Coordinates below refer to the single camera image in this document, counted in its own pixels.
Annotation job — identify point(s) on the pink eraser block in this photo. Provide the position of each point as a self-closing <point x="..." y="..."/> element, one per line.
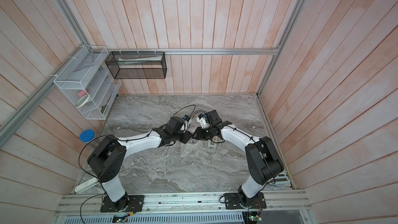
<point x="82" y="93"/>

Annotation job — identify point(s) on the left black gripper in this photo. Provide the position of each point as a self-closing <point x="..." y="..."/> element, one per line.
<point x="186" y="137"/>

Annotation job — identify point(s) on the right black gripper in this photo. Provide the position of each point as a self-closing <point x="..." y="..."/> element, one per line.
<point x="199" y="135"/>

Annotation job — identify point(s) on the clear bubble wrap sheet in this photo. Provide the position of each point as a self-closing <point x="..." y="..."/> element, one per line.
<point x="193" y="150"/>

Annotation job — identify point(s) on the black mesh wall basket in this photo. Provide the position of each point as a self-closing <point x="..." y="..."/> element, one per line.
<point x="136" y="72"/>

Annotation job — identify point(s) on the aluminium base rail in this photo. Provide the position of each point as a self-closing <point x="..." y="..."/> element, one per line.
<point x="186" y="202"/>

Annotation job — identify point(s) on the white wire mesh shelf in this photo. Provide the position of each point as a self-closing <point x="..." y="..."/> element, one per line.
<point x="86" y="70"/>

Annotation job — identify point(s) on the paper sheet in basket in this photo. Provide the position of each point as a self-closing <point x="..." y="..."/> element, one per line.
<point x="135" y="61"/>

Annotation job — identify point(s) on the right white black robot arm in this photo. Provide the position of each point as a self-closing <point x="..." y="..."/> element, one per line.
<point x="264" y="162"/>

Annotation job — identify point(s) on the light blue calculator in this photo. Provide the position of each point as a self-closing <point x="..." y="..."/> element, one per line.
<point x="282" y="178"/>

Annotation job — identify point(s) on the white tape roll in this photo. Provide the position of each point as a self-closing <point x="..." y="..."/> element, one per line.
<point x="83" y="100"/>

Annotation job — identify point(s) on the blue lid plastic jar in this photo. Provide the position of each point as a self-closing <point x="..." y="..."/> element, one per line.
<point x="88" y="137"/>

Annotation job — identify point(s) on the horizontal aluminium wall rail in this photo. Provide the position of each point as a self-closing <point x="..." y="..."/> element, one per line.
<point x="204" y="51"/>

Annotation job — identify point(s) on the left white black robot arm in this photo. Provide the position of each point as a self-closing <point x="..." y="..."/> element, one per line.
<point x="106" y="160"/>

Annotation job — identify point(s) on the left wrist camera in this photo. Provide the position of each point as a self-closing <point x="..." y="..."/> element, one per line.
<point x="187" y="122"/>

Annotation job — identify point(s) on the white power strip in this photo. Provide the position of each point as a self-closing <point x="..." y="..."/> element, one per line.
<point x="86" y="185"/>

